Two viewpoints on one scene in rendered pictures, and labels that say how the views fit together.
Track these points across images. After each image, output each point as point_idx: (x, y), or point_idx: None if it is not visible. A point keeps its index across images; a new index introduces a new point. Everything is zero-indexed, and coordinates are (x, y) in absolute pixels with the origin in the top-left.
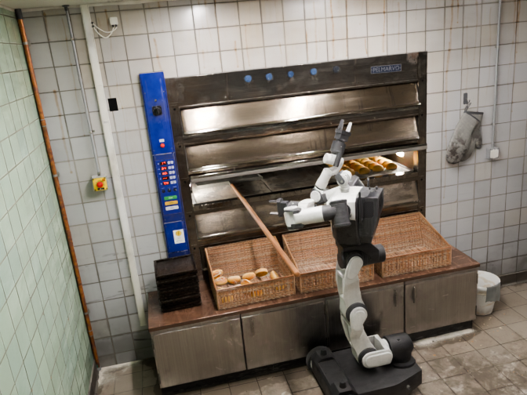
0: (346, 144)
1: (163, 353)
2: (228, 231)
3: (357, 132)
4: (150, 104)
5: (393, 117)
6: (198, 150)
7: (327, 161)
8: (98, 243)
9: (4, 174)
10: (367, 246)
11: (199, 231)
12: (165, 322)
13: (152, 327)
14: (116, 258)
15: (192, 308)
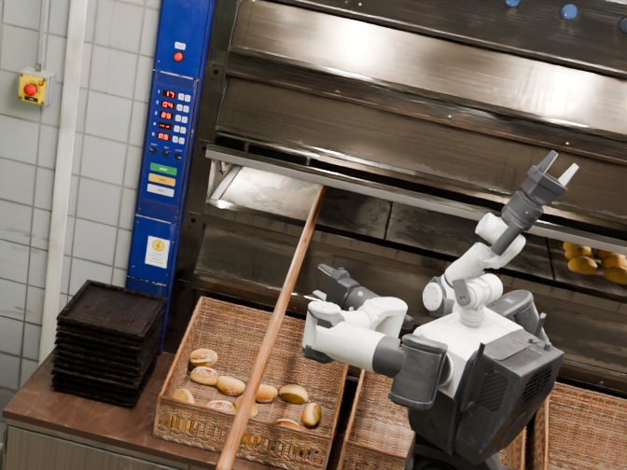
0: (542, 212)
1: (20, 467)
2: (260, 283)
3: (624, 187)
4: None
5: None
6: (253, 94)
7: (481, 231)
8: (4, 201)
9: None
10: (474, 465)
11: (202, 259)
12: (40, 411)
13: (10, 411)
14: (29, 243)
15: (112, 407)
